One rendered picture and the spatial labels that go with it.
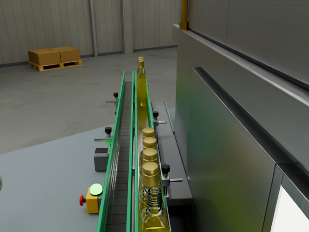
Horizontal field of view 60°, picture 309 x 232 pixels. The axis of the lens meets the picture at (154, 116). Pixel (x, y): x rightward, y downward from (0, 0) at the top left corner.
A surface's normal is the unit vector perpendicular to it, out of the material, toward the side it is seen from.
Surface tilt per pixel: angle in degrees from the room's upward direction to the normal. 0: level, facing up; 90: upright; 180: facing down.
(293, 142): 90
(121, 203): 0
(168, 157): 0
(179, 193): 0
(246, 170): 90
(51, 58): 90
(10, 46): 90
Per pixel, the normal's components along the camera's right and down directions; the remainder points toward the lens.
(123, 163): 0.00, -0.92
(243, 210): -1.00, 0.03
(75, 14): 0.58, 0.32
